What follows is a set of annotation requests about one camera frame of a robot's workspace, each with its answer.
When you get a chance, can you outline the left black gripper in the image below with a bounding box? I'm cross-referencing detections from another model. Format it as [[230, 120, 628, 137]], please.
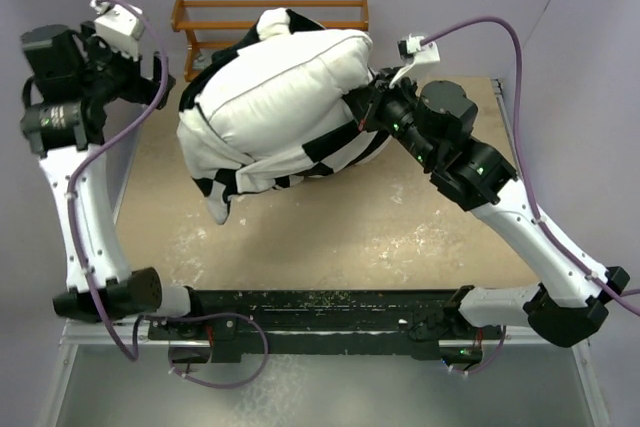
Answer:
[[79, 22, 176, 110]]

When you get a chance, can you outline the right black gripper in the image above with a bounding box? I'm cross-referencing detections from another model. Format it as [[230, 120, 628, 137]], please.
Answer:
[[345, 65, 440, 168]]

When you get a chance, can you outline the white pillow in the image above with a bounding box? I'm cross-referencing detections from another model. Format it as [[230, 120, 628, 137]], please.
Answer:
[[177, 29, 375, 193]]

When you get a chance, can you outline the black white checkered pillowcase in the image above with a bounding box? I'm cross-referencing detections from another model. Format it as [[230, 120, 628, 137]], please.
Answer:
[[177, 7, 394, 226]]

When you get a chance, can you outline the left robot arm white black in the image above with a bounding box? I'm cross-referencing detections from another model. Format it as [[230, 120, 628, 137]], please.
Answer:
[[20, 21, 206, 339]]

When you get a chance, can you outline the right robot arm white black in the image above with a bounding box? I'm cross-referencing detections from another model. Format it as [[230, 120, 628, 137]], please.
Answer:
[[344, 70, 630, 348]]

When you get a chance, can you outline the wooden shelf rack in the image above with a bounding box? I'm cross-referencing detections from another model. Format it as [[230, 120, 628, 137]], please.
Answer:
[[171, 0, 369, 81]]

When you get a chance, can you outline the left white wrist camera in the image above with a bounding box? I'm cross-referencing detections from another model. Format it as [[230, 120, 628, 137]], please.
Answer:
[[90, 0, 145, 61]]

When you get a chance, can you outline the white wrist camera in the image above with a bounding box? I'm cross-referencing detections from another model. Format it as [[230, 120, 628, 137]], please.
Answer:
[[390, 34, 441, 87], [90, 0, 145, 61]]

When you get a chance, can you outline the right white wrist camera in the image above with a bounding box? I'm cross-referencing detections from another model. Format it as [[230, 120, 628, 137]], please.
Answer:
[[390, 34, 441, 87]]

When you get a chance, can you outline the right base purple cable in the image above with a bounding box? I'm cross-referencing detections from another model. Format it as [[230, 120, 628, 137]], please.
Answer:
[[447, 321, 506, 379]]

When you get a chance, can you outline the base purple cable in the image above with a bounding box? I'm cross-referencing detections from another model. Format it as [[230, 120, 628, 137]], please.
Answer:
[[447, 321, 506, 379], [168, 312, 270, 391]]

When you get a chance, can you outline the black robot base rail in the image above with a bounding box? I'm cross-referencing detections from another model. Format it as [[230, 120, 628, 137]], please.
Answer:
[[148, 289, 502, 370]]

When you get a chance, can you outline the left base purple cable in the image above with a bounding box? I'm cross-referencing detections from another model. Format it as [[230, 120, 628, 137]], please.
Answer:
[[168, 312, 270, 391]]

